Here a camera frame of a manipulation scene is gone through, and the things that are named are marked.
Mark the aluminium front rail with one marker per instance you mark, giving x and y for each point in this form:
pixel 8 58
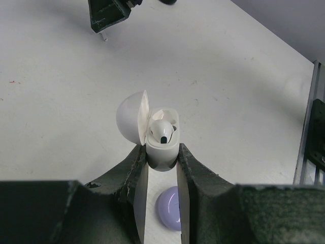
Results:
pixel 310 162

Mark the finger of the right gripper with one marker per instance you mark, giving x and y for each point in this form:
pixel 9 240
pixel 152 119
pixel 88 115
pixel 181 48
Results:
pixel 106 13

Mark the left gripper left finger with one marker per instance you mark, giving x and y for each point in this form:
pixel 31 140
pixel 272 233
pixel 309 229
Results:
pixel 109 209

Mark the white earbud case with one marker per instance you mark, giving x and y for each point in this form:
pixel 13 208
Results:
pixel 134 118

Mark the purple earbud case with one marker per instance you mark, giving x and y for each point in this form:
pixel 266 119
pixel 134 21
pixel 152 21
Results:
pixel 167 209

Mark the black earbud case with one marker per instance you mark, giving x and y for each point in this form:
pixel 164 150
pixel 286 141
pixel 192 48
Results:
pixel 168 2

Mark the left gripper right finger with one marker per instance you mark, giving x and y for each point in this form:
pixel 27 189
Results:
pixel 212 210

